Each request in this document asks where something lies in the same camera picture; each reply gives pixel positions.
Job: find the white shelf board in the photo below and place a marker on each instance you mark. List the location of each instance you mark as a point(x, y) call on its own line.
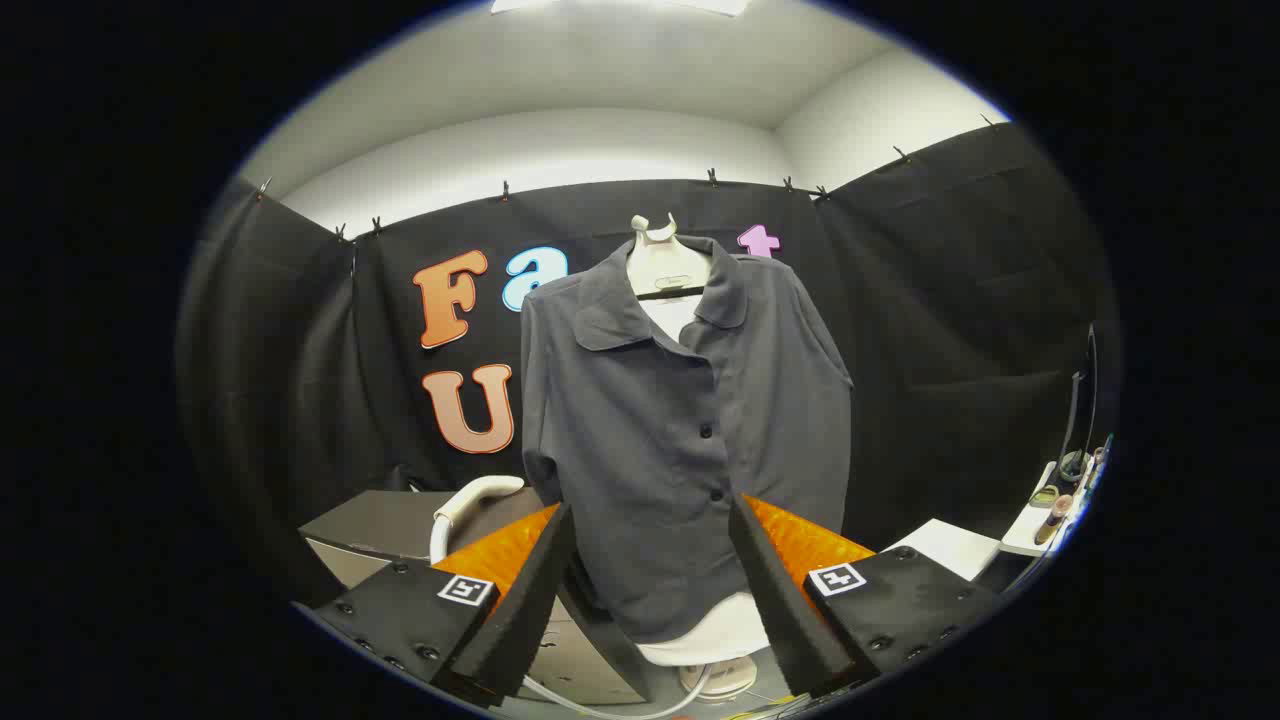
point(1020, 535)

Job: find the grey drawer cabinet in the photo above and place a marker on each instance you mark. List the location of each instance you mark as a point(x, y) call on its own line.
point(380, 520)

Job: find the brown small bottle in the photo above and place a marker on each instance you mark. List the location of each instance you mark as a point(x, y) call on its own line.
point(1053, 520)

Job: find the white table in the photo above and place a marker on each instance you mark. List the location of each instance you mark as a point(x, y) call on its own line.
point(950, 548)

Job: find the black upright stand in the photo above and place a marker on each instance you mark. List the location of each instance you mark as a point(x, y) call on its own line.
point(1090, 380)

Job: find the round white stand base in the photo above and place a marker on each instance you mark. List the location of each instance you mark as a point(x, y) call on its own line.
point(725, 678)

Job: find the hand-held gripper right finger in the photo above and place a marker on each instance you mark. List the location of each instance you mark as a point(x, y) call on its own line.
point(785, 610)

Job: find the green round tin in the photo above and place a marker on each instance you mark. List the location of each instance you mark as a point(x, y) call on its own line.
point(1044, 496)

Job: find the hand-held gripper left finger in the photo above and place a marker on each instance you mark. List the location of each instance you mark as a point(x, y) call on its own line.
point(520, 610)

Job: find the grey button shirt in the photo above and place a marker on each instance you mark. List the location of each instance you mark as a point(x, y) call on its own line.
point(640, 420)

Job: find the white mannequin torso form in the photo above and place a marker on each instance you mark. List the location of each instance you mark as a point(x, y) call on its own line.
point(665, 270)

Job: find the dark round jar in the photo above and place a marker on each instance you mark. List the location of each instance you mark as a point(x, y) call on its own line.
point(1075, 466)

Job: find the white garment steamer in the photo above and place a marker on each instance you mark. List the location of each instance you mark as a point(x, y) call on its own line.
point(470, 493)

